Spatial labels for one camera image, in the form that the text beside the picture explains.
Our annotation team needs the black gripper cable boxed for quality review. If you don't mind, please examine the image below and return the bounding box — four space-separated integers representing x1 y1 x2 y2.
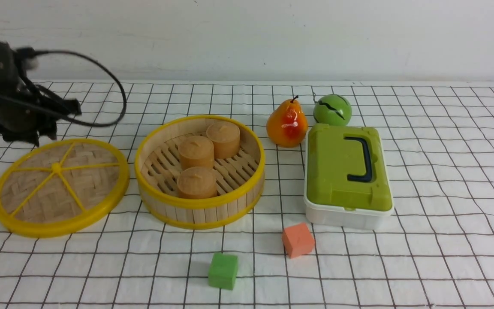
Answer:
15 48 127 127

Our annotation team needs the yellow rimmed bamboo steamer basket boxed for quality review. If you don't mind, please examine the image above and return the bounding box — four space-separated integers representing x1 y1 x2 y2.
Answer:
135 115 266 230

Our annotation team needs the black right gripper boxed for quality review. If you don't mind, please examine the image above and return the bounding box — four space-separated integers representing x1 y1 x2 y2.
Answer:
0 41 81 146

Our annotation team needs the brown bun rear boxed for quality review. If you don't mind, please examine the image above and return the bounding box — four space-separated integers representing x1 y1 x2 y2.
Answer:
206 121 241 160

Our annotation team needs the brown bun middle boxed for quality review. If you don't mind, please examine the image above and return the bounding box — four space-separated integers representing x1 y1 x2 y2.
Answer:
178 136 214 170

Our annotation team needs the green round toy fruit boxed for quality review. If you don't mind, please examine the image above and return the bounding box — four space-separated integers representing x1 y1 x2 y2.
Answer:
313 94 352 127

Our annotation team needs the orange foam cube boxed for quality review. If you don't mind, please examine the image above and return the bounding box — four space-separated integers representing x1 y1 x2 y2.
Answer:
282 222 315 259

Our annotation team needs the orange yellow toy pear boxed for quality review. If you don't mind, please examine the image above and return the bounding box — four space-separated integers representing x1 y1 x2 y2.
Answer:
266 95 308 148

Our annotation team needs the white black grid tablecloth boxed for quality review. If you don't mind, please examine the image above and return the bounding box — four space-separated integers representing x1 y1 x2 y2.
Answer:
0 82 494 309

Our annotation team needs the yellow rimmed bamboo steamer lid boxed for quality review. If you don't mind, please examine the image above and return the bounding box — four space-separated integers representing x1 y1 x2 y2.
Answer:
0 139 130 238

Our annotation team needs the green lidded white box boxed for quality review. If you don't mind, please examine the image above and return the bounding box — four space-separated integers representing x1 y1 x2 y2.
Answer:
304 123 394 230

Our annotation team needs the brown bun front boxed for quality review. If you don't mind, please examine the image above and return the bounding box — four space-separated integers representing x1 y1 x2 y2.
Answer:
177 167 217 199

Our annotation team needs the brown bun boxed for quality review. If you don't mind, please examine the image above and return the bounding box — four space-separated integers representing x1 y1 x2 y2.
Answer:
206 121 241 160
178 136 214 170
177 167 217 199

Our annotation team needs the green foam cube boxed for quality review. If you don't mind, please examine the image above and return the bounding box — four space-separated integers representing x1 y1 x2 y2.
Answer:
208 252 238 290

